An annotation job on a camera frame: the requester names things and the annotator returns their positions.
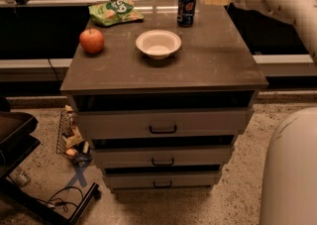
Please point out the blue pepsi can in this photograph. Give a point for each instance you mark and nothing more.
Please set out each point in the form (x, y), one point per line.
(186, 12)

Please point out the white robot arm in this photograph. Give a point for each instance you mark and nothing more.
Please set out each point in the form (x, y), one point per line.
(289, 191)

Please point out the white paper bowl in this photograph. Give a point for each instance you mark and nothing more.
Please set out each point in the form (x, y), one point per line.
(158, 44)

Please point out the grey drawer cabinet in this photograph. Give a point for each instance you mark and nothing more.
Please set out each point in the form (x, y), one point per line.
(213, 69)

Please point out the green chip bag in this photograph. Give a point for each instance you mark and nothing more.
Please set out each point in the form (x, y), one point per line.
(114, 13)

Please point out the red apple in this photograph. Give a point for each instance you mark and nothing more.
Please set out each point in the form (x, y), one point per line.
(92, 41)

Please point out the middle grey drawer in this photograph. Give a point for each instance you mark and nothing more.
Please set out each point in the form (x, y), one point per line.
(161, 157)

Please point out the grey drawer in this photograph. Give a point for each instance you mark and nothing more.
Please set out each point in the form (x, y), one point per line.
(163, 123)
(161, 157)
(161, 180)

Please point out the top grey drawer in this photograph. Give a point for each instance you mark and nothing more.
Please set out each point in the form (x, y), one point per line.
(163, 123)

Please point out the bottom grey drawer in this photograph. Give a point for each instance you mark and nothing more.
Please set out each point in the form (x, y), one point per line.
(161, 180)

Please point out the wire basket with snacks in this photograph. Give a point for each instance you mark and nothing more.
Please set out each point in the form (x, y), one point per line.
(70, 143)

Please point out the black cart frame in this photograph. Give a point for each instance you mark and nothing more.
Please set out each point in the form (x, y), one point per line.
(16, 143)

